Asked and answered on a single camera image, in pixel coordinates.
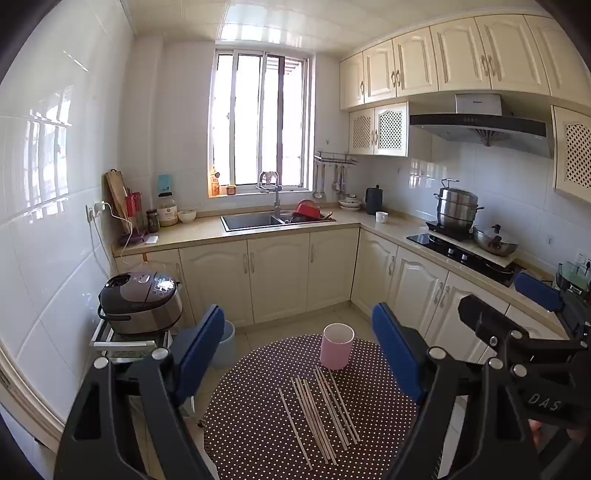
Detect brown polka dot tablecloth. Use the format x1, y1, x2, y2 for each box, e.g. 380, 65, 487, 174
202, 335, 419, 480

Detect white charging cable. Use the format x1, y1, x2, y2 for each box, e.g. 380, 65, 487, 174
95, 202, 139, 241

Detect light blue waste bin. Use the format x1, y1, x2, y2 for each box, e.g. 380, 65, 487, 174
210, 319, 237, 368

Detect black electric kettle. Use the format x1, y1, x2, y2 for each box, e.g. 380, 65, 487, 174
366, 185, 385, 216

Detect silver rice cooker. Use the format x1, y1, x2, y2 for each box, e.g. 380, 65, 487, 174
98, 271, 184, 335

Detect steel sink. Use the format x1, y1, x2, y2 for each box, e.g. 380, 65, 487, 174
221, 210, 338, 232

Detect black glass stove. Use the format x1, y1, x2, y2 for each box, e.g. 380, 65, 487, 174
406, 222, 525, 287

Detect narrow lattice door cabinet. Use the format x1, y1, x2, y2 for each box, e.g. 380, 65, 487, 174
551, 105, 591, 204

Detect stainless steamer pot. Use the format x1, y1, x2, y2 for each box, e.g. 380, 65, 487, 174
433, 179, 485, 232

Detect black range hood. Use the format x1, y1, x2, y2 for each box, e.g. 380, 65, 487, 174
409, 93, 555, 160

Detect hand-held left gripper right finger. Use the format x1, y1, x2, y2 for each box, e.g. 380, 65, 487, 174
372, 302, 548, 480

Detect large glass jar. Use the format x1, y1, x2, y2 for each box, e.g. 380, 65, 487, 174
157, 193, 179, 227

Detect person's right hand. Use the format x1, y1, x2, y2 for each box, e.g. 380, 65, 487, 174
531, 418, 591, 454

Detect pink cup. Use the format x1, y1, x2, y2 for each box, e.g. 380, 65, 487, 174
320, 322, 355, 371

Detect sliding window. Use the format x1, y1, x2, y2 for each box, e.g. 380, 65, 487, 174
209, 44, 317, 198

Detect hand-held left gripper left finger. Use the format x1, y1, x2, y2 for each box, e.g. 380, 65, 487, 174
54, 304, 227, 480

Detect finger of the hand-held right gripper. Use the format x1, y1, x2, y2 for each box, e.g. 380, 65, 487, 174
513, 271, 591, 339
458, 295, 587, 377

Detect bunch of wooden chopsticks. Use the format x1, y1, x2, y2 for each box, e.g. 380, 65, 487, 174
278, 367, 362, 466

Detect white metal stand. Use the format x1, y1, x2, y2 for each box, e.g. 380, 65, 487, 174
91, 318, 197, 370

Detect cream stove base cabinets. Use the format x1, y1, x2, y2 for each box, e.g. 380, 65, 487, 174
351, 228, 573, 370

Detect steel wall rail rack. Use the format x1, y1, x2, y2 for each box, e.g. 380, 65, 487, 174
314, 151, 358, 166

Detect cream lattice door cabinet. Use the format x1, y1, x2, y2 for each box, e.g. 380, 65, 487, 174
348, 102, 409, 158

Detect wooden cutting board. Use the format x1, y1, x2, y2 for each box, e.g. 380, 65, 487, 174
106, 170, 132, 234

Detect cream upper wall cabinets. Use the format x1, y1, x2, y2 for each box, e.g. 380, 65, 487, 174
339, 14, 591, 112

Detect cream sink base cabinets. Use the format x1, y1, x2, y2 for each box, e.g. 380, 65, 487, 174
115, 226, 361, 329

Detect red bowl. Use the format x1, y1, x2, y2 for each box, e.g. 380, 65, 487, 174
294, 199, 321, 221

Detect steel faucet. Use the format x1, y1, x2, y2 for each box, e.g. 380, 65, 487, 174
257, 171, 283, 217

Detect steel wok with lid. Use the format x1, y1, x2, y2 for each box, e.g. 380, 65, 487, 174
472, 224, 520, 257

